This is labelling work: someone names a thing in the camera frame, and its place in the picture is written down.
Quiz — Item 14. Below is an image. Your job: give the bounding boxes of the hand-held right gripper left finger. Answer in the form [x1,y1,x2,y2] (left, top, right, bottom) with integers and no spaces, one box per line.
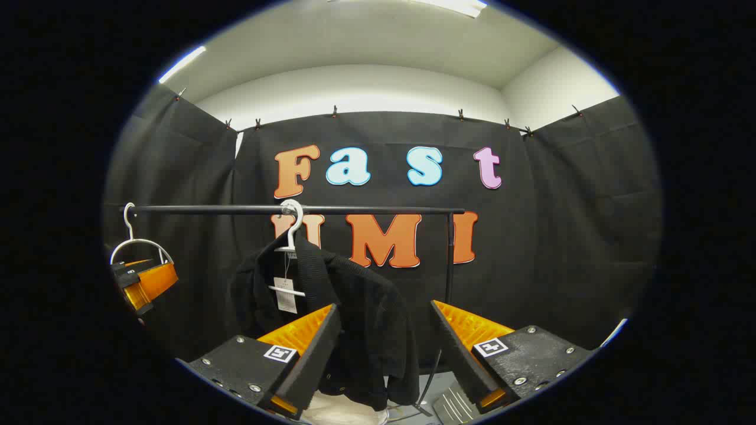
[175,303,343,421]

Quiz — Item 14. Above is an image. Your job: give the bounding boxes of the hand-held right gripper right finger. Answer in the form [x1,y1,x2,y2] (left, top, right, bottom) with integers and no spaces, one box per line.
[430,299,596,415]

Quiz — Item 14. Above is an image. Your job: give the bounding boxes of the white laundry hamper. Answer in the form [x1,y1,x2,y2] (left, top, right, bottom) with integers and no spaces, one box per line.
[301,390,390,425]

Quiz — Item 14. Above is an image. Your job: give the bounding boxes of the black knitted jacket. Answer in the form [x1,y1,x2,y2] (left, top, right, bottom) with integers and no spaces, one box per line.
[229,230,421,412]

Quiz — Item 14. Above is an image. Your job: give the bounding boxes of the white clothes hanger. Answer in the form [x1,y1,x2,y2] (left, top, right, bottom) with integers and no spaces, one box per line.
[109,202,174,266]
[269,199,308,298]

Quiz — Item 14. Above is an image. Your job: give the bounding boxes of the black clothes rack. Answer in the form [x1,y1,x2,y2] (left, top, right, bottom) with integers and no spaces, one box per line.
[120,204,467,417]

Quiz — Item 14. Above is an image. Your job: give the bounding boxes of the grey grooved panel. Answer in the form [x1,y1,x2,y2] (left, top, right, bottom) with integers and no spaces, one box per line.
[433,384,476,424]

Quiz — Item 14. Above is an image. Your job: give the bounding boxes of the white paper price tag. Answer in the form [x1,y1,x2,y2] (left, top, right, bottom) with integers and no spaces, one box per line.
[273,276,298,314]

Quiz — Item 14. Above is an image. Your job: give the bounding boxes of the black backdrop cloth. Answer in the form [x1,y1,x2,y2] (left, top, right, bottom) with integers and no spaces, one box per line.
[102,83,663,378]

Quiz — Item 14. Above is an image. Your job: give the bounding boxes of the row of black cloth clips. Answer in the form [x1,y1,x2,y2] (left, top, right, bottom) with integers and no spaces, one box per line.
[175,87,585,138]

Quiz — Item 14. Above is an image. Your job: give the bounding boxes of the ceiling light strip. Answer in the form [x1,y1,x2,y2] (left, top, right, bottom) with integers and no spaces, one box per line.
[408,0,488,18]

